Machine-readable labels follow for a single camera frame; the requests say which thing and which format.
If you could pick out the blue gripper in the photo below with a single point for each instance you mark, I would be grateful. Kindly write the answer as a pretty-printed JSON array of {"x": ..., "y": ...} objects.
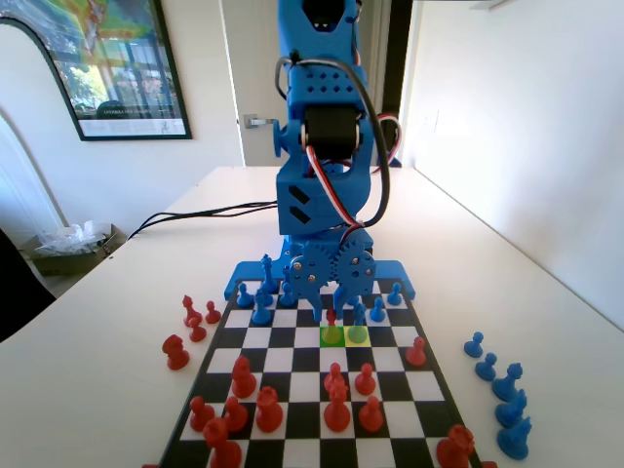
[{"x": 310, "y": 273}]

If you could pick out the red bishop chess piece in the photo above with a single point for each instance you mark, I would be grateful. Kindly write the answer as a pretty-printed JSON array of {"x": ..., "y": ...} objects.
[
  {"x": 190, "y": 312},
  {"x": 242, "y": 378},
  {"x": 333, "y": 322}
]

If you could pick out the blue pawn moved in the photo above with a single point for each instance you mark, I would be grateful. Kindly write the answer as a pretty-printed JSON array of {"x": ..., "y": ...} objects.
[{"x": 359, "y": 319}]

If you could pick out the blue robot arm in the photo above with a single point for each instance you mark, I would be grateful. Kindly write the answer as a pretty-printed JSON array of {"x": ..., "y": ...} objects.
[{"x": 322, "y": 83}]

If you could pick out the blue pawn chess piece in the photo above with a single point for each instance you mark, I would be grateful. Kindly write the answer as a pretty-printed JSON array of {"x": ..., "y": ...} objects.
[
  {"x": 395, "y": 297},
  {"x": 486, "y": 369},
  {"x": 243, "y": 298},
  {"x": 285, "y": 298},
  {"x": 377, "y": 314},
  {"x": 356, "y": 301},
  {"x": 474, "y": 346}
]

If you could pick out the blue rook chess piece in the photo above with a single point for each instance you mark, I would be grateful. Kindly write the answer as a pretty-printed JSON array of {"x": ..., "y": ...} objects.
[{"x": 284, "y": 280}]

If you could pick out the blue board mounting plate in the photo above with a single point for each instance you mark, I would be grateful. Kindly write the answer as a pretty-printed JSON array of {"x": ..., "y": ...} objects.
[{"x": 395, "y": 270}]

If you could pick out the blue king chess piece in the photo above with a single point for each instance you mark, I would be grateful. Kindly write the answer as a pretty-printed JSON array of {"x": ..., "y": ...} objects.
[{"x": 267, "y": 273}]

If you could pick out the red pawn chess piece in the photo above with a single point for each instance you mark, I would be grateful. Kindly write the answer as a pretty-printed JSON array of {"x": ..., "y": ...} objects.
[
  {"x": 416, "y": 353},
  {"x": 370, "y": 417},
  {"x": 196, "y": 331},
  {"x": 212, "y": 314},
  {"x": 201, "y": 415},
  {"x": 334, "y": 373},
  {"x": 235, "y": 417},
  {"x": 364, "y": 382}
]

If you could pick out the red queen chess piece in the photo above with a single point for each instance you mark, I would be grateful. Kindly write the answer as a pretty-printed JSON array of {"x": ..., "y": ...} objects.
[{"x": 337, "y": 412}]

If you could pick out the red knight chess piece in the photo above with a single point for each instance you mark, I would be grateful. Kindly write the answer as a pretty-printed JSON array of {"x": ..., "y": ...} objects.
[{"x": 175, "y": 353}]

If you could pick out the small blue plastic part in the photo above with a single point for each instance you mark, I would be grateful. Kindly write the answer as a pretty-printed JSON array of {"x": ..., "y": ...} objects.
[{"x": 396, "y": 163}]

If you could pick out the black and white chessboard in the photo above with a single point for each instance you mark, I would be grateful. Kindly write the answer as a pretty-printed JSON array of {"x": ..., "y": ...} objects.
[{"x": 390, "y": 385}]

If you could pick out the clear plastic bags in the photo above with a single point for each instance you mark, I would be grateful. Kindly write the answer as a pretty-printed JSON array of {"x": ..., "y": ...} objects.
[{"x": 73, "y": 239}]

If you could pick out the cardboard box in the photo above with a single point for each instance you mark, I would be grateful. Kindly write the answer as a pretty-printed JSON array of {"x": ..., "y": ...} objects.
[{"x": 63, "y": 263}]

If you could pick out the framed poster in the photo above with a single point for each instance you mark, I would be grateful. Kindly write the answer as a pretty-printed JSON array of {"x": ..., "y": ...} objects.
[{"x": 127, "y": 63}]

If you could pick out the arched white panel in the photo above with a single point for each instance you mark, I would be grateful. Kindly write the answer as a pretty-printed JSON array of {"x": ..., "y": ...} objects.
[{"x": 19, "y": 73}]

